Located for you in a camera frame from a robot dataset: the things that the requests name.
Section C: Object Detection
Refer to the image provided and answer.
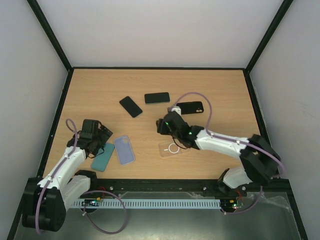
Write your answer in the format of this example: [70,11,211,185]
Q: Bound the black enclosure frame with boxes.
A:
[4,0,309,240]

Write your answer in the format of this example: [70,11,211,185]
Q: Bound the teal phone case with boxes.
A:
[91,143,115,172]

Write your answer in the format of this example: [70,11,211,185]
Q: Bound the clear magsafe phone case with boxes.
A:
[158,141,190,158]

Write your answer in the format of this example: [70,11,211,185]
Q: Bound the white-edged black phone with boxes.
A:
[119,96,143,118]

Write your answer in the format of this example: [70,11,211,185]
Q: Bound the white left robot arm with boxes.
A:
[21,118,113,234]

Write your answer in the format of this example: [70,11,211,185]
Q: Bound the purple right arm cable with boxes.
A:
[171,91,287,216]

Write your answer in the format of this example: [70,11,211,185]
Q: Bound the black phone case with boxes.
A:
[176,101,204,115]

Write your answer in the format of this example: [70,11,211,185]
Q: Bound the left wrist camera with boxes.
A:
[81,119,100,134]

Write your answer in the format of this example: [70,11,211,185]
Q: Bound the lavender phone case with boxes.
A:
[114,135,135,165]

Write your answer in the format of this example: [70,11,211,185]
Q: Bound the light blue cable duct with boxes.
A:
[71,199,221,209]

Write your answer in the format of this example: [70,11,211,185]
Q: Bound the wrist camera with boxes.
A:
[81,119,100,134]
[167,105,182,115]

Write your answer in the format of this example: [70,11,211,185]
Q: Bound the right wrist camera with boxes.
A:
[167,105,182,115]

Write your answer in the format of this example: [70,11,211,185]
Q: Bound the green-edged black phone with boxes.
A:
[144,92,170,105]

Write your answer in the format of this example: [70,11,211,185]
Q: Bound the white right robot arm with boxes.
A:
[155,111,284,196]

